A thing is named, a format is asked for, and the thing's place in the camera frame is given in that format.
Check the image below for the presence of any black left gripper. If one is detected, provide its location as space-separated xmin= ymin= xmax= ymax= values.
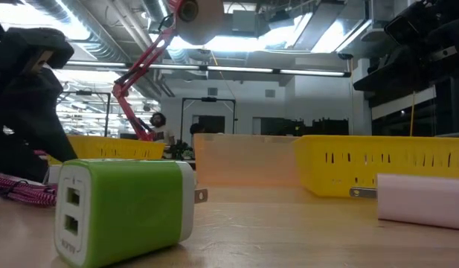
xmin=0 ymin=68 xmax=78 ymax=182

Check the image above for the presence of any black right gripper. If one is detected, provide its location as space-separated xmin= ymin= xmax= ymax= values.
xmin=353 ymin=18 xmax=459 ymax=92

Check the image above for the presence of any white product box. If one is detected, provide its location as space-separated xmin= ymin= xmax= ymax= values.
xmin=46 ymin=164 xmax=65 ymax=185

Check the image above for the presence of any pink braided cable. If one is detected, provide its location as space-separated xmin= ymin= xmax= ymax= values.
xmin=0 ymin=173 xmax=58 ymax=208

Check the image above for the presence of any yellow slotted plastic basket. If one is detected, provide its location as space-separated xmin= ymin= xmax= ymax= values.
xmin=293 ymin=134 xmax=459 ymax=199
xmin=46 ymin=134 xmax=167 ymax=167

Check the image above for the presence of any green white USB wall charger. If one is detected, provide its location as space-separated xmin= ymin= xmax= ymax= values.
xmin=54 ymin=159 xmax=209 ymax=268

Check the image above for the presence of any pink USB wall charger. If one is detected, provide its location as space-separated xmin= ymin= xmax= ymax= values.
xmin=348 ymin=173 xmax=459 ymax=232

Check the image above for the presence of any orange translucent plastic bin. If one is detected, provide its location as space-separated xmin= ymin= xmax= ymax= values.
xmin=193 ymin=133 xmax=301 ymax=189

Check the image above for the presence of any long LED light bar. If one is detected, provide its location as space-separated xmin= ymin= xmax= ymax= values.
xmin=65 ymin=60 xmax=352 ymax=78

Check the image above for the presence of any red desk lamp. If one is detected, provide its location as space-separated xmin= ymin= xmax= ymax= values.
xmin=112 ymin=0 xmax=225 ymax=142

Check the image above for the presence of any yellow cable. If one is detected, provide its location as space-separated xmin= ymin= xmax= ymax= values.
xmin=410 ymin=91 xmax=417 ymax=137

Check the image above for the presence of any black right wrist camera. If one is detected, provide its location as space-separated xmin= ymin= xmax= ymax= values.
xmin=384 ymin=1 xmax=431 ymax=45

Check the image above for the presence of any black metal rig frame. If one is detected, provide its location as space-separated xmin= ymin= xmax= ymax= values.
xmin=181 ymin=97 xmax=237 ymax=135
xmin=56 ymin=90 xmax=112 ymax=138

